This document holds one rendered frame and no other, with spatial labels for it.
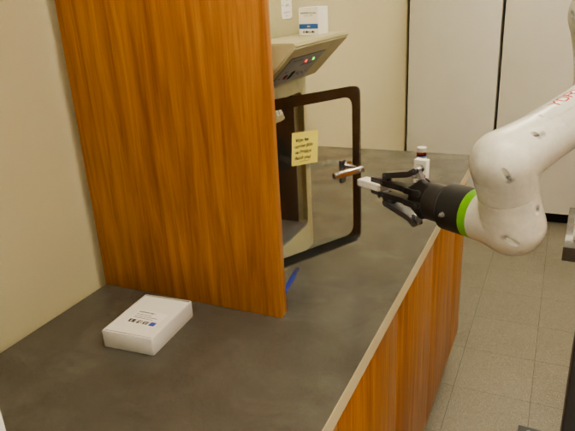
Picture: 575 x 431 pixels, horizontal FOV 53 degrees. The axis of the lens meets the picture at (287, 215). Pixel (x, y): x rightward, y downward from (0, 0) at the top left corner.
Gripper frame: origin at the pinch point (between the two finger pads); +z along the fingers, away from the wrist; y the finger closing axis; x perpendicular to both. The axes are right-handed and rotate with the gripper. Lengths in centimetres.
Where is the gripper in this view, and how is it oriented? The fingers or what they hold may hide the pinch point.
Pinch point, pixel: (372, 184)
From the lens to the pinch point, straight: 130.2
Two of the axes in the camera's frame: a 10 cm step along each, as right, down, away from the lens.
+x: -8.0, 2.5, -5.5
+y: -0.5, -9.4, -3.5
